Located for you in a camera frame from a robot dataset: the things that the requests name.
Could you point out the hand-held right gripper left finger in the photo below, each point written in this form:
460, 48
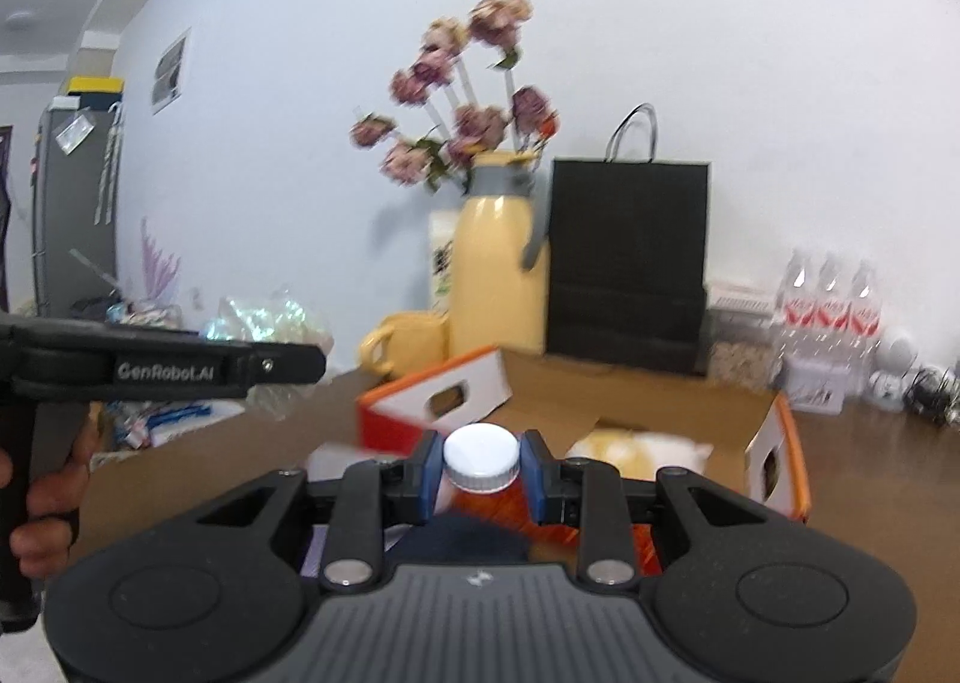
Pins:
429, 477

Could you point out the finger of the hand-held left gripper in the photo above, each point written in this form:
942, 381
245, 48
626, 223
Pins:
292, 362

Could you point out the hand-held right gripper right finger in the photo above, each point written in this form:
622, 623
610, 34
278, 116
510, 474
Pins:
532, 480

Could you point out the orange bottle with white cap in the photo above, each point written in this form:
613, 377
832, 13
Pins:
480, 456

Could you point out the orange cardboard box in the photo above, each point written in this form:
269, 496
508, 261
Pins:
660, 398

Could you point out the person's left hand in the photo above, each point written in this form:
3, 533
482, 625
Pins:
49, 499

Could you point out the iridescent plastic wrap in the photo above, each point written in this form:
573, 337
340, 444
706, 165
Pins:
262, 319

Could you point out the blue white printed bags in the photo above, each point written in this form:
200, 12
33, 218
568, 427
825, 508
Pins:
176, 420

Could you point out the yellow fluffy cloth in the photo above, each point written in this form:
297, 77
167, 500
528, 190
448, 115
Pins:
604, 447

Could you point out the yellow mug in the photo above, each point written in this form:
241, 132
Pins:
409, 345

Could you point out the grey refrigerator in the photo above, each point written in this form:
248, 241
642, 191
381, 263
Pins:
71, 218

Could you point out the white milk carton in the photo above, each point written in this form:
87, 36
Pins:
441, 263

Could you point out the yellow thermos jug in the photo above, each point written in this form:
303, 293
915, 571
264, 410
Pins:
495, 270

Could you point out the black paper bag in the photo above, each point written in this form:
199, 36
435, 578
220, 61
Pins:
626, 263

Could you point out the clear seed jar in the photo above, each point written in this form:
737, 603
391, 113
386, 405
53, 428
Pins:
739, 357

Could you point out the flat white box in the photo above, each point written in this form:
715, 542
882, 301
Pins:
746, 297

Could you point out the yellow box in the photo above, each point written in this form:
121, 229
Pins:
96, 90

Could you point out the white tin box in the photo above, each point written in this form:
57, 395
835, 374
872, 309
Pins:
814, 383

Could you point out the dried rose bouquet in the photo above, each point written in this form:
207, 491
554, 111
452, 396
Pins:
472, 120

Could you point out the clear water bottle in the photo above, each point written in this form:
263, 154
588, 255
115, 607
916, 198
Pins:
831, 312
797, 308
864, 315

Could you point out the white robot speaker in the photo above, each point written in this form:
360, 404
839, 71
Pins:
894, 360

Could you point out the purple feather wall sticker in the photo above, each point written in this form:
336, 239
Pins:
159, 267

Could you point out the white wall vent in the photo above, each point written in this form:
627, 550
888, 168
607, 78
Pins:
169, 71

